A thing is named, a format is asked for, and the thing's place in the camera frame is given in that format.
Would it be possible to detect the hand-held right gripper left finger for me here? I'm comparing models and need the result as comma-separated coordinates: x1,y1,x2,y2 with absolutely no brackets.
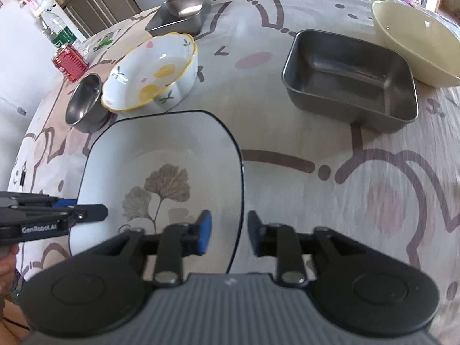
86,209,213,289

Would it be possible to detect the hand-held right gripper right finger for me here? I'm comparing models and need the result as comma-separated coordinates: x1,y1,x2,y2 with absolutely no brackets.
247,210,374,289

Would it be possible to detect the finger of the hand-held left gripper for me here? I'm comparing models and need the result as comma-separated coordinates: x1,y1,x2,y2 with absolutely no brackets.
53,198,109,223

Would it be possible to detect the square white leaf-print plate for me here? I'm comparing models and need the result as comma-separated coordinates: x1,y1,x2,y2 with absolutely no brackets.
68,110,246,274

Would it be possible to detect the large steel rectangular tray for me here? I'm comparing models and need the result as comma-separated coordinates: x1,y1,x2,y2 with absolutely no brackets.
281,29,420,133

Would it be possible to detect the small steel square tray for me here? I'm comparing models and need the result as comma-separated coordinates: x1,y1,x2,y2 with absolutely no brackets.
145,0,212,37

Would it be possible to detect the person's left hand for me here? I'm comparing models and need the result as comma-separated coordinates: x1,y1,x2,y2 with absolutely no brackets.
0,252,18,297

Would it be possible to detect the cartoon printed tablecloth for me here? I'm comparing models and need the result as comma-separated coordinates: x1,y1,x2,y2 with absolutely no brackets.
7,0,460,345

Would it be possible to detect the small round steel bowl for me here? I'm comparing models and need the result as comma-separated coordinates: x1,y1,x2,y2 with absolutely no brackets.
65,74,112,133

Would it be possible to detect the red box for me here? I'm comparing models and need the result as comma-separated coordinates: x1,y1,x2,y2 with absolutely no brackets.
53,43,89,81

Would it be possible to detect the white floral scalloped bowl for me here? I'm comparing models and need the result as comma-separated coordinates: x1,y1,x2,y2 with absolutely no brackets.
100,33,199,113

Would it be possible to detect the green printed packet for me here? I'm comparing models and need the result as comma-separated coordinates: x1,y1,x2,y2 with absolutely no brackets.
93,30,121,51

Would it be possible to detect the clear plastic water bottle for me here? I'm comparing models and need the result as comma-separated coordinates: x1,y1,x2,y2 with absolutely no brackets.
36,9,87,53

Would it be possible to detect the large cream bowl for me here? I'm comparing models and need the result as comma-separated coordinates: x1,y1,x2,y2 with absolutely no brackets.
371,0,460,87

